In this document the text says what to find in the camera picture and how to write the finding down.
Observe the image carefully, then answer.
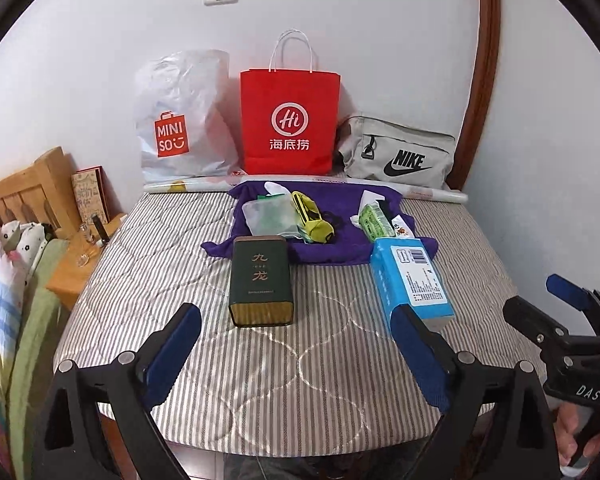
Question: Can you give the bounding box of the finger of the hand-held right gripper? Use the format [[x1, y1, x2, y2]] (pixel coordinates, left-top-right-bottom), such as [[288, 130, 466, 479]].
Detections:
[[502, 296, 571, 356], [546, 274, 600, 328]]

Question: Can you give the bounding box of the purple towel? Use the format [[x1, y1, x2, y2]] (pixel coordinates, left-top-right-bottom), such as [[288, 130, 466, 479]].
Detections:
[[201, 181, 440, 266]]

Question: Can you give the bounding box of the wooden nightstand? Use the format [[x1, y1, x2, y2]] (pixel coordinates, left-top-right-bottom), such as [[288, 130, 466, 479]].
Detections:
[[45, 212, 128, 311]]

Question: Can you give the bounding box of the wooden headboard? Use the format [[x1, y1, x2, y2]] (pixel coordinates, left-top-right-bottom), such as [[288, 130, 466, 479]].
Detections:
[[0, 146, 81, 241]]

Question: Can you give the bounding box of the red paper bag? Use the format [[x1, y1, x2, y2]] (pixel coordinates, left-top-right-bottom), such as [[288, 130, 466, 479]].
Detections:
[[240, 30, 342, 177]]

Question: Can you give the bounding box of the green blanket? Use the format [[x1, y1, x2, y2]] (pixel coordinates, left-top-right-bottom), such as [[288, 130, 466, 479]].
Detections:
[[0, 240, 71, 411]]

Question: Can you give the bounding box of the white plastic shopping bag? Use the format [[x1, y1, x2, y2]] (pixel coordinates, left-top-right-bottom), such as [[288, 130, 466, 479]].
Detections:
[[134, 49, 243, 184]]

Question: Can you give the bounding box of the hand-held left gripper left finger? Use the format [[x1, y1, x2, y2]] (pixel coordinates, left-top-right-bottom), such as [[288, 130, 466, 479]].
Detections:
[[30, 302, 202, 480]]

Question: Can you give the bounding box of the blue tissue pack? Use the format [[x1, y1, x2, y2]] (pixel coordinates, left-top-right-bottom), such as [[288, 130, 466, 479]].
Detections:
[[369, 237, 456, 331]]

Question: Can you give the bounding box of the white face mask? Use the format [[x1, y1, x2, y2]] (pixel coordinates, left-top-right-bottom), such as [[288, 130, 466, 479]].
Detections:
[[241, 194, 306, 241]]

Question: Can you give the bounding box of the small white printed packet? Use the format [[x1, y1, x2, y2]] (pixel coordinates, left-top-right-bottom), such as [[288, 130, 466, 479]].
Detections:
[[389, 215, 417, 241]]

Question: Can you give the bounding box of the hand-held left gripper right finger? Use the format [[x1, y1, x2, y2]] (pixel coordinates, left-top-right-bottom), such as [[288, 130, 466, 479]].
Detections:
[[390, 304, 563, 480]]

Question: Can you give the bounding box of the light green wipes pack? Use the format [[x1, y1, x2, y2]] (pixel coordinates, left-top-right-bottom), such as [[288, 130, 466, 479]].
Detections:
[[357, 200, 396, 241]]

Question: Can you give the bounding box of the rolled printed paper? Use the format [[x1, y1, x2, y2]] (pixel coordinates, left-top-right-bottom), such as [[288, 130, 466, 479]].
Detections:
[[144, 176, 468, 206]]

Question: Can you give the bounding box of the green packet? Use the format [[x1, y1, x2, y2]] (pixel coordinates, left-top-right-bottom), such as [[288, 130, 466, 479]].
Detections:
[[257, 200, 296, 236]]

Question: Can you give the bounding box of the brown wooden door frame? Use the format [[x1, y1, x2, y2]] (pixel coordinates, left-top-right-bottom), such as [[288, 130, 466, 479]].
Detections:
[[445, 0, 501, 193]]

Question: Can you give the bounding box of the brown printed book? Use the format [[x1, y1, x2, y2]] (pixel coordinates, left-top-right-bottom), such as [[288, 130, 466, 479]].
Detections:
[[71, 165, 112, 226]]

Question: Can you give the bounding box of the yellow pouch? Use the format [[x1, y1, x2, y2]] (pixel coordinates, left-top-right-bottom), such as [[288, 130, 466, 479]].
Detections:
[[290, 190, 337, 245]]

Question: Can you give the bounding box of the person's right hand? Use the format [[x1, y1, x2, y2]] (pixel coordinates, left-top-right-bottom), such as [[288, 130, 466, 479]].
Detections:
[[555, 402, 600, 471]]

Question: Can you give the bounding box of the dark green tin box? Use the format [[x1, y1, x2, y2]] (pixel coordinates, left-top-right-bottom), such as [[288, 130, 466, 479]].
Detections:
[[229, 235, 296, 329]]

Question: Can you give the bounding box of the clear glass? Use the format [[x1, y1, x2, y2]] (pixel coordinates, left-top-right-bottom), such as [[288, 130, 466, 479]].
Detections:
[[77, 222, 96, 268]]

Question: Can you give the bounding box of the grey waist bag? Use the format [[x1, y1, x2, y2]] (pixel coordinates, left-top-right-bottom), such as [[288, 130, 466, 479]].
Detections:
[[336, 114, 457, 192]]

